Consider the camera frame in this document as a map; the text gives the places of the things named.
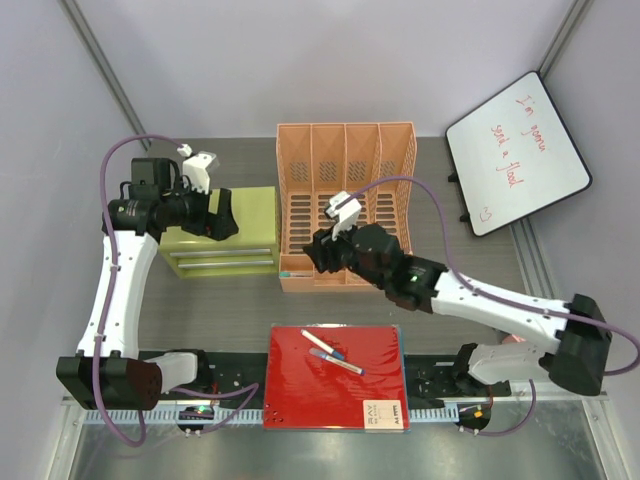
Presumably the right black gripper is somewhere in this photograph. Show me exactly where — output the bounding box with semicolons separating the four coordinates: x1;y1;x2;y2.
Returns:
304;216;388;291

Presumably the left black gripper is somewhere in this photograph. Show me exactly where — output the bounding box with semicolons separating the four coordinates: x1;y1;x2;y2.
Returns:
160;176;238;241

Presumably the green metal drawer cabinet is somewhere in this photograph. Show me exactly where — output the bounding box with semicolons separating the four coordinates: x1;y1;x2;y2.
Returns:
158;186;280;278

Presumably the orange plastic file organizer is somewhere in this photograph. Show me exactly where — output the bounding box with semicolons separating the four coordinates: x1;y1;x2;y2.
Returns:
276;122;417;293

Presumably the teal capped white pen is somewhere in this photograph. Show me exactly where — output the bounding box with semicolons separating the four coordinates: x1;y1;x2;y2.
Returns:
279;271;313;278

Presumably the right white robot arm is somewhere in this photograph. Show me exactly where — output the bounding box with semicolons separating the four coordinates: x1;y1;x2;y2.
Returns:
303;224;611;396

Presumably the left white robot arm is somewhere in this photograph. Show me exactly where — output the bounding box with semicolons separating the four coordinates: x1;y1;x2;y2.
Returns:
56;152;239;411

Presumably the blue tipped white pen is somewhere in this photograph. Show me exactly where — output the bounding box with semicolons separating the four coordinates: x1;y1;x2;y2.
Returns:
309;348;365;376

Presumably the white marker pen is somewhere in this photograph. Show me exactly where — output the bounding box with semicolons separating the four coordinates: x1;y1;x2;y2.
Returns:
300;329;345;360

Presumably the red A4 folder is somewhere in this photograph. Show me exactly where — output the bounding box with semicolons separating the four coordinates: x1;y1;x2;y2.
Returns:
263;325;410;433

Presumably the pink cube block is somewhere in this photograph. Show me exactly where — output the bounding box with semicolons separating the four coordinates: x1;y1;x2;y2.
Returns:
502;335;525;344

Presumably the small whiteboard with writing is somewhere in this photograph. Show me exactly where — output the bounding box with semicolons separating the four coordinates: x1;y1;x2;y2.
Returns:
445;71;593;237

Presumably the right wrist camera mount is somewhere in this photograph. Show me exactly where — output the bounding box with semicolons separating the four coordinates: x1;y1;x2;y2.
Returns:
325;191;362;240

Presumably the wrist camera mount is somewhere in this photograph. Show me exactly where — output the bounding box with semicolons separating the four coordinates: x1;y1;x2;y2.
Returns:
325;191;362;240
177;144;220;194

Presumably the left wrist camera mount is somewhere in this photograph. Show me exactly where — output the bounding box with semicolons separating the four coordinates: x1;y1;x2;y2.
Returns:
177;144;220;194

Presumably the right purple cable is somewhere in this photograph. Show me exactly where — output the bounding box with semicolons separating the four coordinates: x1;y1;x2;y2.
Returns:
339;175;640;436

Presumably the purple cable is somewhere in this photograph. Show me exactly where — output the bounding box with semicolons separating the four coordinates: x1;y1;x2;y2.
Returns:
92;134;259;446
339;175;640;436

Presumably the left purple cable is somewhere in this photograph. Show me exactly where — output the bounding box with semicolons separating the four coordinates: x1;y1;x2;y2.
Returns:
92;134;259;446

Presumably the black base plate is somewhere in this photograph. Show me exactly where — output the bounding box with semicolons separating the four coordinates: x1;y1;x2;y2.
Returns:
187;352;511;409

